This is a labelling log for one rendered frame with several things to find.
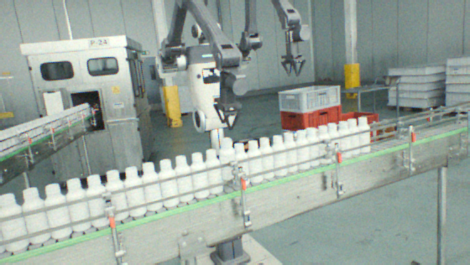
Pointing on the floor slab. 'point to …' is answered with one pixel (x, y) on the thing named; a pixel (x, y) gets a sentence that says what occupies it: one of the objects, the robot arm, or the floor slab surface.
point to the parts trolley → (373, 96)
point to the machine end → (122, 156)
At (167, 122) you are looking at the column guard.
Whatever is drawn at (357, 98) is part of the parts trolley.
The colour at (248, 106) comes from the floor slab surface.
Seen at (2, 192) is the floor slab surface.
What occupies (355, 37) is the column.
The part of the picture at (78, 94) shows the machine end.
